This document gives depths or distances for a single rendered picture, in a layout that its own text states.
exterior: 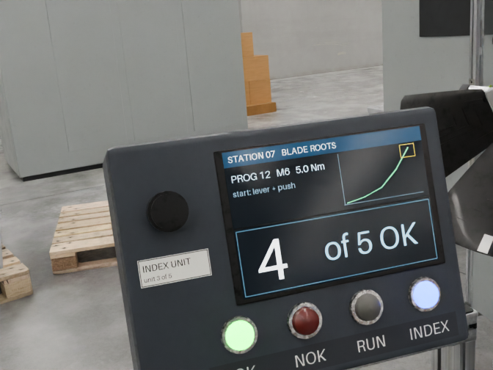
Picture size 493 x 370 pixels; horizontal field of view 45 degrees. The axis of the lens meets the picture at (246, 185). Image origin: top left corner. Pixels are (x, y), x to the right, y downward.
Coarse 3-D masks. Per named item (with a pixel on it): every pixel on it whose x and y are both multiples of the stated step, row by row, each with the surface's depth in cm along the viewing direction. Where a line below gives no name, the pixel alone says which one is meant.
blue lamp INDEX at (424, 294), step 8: (416, 280) 46; (424, 280) 46; (432, 280) 47; (416, 288) 46; (424, 288) 46; (432, 288) 46; (416, 296) 46; (424, 296) 46; (432, 296) 46; (440, 296) 47; (416, 304) 46; (424, 304) 46; (432, 304) 46
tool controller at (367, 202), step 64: (256, 128) 44; (320, 128) 45; (384, 128) 46; (128, 192) 41; (192, 192) 42; (256, 192) 43; (320, 192) 45; (384, 192) 46; (128, 256) 41; (192, 256) 42; (320, 256) 44; (384, 256) 46; (448, 256) 47; (128, 320) 45; (192, 320) 42; (256, 320) 43; (384, 320) 46; (448, 320) 47
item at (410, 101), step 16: (416, 96) 134; (432, 96) 130; (448, 96) 126; (464, 96) 123; (480, 96) 120; (448, 112) 126; (464, 112) 123; (480, 112) 121; (448, 128) 126; (464, 128) 124; (480, 128) 121; (448, 144) 127; (464, 144) 125; (480, 144) 122; (448, 160) 128; (464, 160) 125
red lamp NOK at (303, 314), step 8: (296, 304) 44; (304, 304) 44; (312, 304) 44; (296, 312) 44; (304, 312) 43; (312, 312) 44; (320, 312) 44; (288, 320) 44; (296, 320) 43; (304, 320) 43; (312, 320) 43; (320, 320) 44; (288, 328) 44; (296, 328) 43; (304, 328) 43; (312, 328) 43; (320, 328) 44; (296, 336) 44; (304, 336) 44; (312, 336) 44
